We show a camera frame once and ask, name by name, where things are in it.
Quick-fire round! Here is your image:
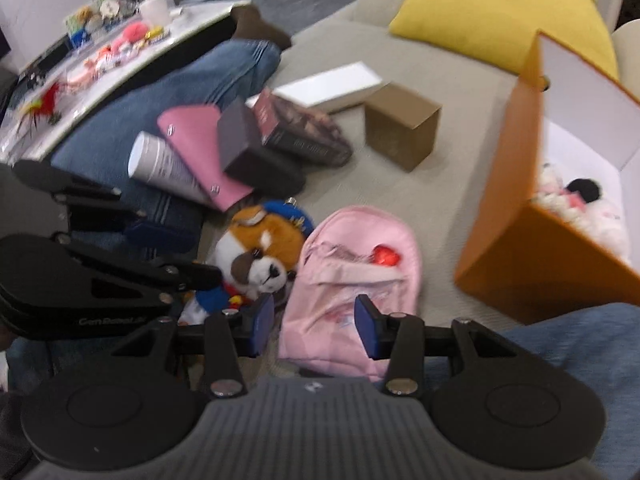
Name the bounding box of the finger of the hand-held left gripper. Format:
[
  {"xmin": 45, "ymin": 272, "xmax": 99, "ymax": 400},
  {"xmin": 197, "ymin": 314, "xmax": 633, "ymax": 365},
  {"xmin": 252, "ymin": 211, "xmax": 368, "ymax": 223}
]
[
  {"xmin": 12, "ymin": 160, "xmax": 198, "ymax": 256},
  {"xmin": 52, "ymin": 232, "xmax": 222, "ymax": 306}
]

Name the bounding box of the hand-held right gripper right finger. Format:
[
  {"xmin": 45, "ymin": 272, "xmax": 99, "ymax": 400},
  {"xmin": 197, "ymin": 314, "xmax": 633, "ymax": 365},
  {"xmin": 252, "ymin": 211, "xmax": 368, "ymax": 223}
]
[{"xmin": 354, "ymin": 294, "xmax": 523, "ymax": 397}]

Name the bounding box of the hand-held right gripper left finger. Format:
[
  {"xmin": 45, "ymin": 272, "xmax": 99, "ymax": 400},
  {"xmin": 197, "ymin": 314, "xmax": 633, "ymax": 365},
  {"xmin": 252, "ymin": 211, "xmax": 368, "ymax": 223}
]
[{"xmin": 112, "ymin": 292, "xmax": 276, "ymax": 401}]

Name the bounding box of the small pink backpack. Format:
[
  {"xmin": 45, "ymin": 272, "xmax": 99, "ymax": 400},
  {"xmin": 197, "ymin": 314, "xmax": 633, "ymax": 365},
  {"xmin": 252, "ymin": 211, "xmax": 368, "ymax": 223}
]
[{"xmin": 277, "ymin": 205, "xmax": 423, "ymax": 381}]

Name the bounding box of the small white packet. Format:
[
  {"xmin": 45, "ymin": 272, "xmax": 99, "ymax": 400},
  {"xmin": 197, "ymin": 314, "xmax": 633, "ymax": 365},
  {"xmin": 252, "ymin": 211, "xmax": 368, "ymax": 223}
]
[{"xmin": 127, "ymin": 131, "xmax": 211, "ymax": 206}]

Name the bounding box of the plush dog with blue hat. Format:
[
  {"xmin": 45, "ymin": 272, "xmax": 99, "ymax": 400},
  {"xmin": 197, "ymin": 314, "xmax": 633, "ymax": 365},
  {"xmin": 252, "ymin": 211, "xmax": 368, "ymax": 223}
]
[{"xmin": 180, "ymin": 200, "xmax": 315, "ymax": 326}]

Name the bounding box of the dark grey box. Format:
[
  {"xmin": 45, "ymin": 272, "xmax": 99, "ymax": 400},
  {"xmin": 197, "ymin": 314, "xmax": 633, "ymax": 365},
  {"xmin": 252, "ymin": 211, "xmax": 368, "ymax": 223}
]
[{"xmin": 216, "ymin": 99, "xmax": 307, "ymax": 196}]

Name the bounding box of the orange cardboard storage box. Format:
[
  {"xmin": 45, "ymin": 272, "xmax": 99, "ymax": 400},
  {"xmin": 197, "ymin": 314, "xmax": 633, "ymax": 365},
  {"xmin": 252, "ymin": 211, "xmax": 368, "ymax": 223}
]
[{"xmin": 454, "ymin": 30, "xmax": 640, "ymax": 325}]

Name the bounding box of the dark patterned box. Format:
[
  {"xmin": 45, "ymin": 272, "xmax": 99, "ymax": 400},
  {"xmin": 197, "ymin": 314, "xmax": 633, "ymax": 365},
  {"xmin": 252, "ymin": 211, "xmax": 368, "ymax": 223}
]
[{"xmin": 250, "ymin": 89, "xmax": 353, "ymax": 168}]

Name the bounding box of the white box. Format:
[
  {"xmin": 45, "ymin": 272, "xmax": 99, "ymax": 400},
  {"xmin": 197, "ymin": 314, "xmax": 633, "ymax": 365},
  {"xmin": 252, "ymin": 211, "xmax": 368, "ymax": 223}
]
[{"xmin": 272, "ymin": 61, "xmax": 385, "ymax": 113}]

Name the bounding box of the red heart charm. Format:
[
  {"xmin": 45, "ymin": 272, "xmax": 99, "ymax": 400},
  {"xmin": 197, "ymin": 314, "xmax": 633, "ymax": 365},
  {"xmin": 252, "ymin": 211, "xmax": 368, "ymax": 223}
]
[{"xmin": 372, "ymin": 244, "xmax": 402, "ymax": 267}]

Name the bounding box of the pink wallet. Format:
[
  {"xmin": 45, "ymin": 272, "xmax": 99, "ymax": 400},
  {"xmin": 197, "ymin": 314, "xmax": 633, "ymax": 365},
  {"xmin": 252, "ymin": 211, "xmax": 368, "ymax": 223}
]
[{"xmin": 157, "ymin": 105, "xmax": 253, "ymax": 212}]

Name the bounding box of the beige sofa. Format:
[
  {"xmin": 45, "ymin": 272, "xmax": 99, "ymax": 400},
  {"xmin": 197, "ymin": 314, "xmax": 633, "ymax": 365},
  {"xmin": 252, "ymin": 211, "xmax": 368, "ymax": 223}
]
[{"xmin": 190, "ymin": 0, "xmax": 640, "ymax": 396}]

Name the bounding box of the person's left leg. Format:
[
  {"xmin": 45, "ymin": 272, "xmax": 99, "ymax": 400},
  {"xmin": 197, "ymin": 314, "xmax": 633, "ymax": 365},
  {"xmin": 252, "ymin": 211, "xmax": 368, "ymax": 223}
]
[{"xmin": 50, "ymin": 39, "xmax": 282, "ymax": 261}]

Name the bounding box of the person's leg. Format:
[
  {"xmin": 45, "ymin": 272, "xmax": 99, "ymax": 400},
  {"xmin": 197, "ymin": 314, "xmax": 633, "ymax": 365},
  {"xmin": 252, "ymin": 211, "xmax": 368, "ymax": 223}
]
[
  {"xmin": 50, "ymin": 39, "xmax": 282, "ymax": 261},
  {"xmin": 422, "ymin": 302, "xmax": 640, "ymax": 468}
]

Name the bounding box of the red feathered toy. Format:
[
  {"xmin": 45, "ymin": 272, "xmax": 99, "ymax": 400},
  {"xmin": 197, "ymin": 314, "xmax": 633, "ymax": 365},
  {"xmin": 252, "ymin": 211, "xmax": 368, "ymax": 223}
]
[{"xmin": 20, "ymin": 82, "xmax": 63, "ymax": 133}]

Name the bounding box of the row of small toys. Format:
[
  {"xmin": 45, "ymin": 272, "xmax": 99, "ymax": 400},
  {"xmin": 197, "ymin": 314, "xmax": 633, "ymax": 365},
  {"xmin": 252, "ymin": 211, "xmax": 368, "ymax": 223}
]
[{"xmin": 0, "ymin": 0, "xmax": 173, "ymax": 136}]

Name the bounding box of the pink pompom toy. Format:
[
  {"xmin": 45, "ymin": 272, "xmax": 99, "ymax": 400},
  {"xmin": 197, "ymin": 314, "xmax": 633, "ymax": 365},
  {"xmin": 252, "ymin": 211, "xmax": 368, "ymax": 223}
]
[{"xmin": 121, "ymin": 21, "xmax": 151, "ymax": 43}]

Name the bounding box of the brown cardboard box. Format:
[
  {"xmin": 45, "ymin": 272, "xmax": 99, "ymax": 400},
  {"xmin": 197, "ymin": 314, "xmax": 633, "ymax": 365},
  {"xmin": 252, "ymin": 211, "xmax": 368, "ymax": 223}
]
[{"xmin": 364, "ymin": 82, "xmax": 443, "ymax": 172}]

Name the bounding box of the person's right leg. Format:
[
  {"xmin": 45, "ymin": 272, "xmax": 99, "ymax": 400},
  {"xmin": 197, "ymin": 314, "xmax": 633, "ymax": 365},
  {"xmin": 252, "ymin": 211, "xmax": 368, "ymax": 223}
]
[{"xmin": 422, "ymin": 302, "xmax": 640, "ymax": 468}]

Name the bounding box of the white coffee table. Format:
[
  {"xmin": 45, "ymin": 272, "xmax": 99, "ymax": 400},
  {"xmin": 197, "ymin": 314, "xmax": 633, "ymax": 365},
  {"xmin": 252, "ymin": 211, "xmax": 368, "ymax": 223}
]
[{"xmin": 0, "ymin": 0, "xmax": 253, "ymax": 161}]

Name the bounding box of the white cup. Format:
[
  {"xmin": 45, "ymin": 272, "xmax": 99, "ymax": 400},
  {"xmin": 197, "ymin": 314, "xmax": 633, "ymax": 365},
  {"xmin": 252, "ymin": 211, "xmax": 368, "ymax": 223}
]
[{"xmin": 139, "ymin": 0, "xmax": 173, "ymax": 28}]

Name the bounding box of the brown sock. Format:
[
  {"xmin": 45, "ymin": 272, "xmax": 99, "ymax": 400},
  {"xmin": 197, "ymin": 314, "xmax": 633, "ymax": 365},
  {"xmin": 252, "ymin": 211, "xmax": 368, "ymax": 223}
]
[{"xmin": 230, "ymin": 4, "xmax": 293, "ymax": 51}]

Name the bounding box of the white pink plush toy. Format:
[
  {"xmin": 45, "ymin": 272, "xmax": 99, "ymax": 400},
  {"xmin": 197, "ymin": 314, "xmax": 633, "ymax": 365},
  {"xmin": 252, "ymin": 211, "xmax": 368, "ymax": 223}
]
[{"xmin": 532, "ymin": 162, "xmax": 631, "ymax": 261}]

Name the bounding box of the yellow pillow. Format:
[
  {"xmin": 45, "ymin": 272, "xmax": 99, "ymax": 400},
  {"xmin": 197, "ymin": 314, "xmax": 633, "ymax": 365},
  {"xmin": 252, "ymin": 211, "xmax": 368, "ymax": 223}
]
[{"xmin": 389, "ymin": 0, "xmax": 620, "ymax": 81}]

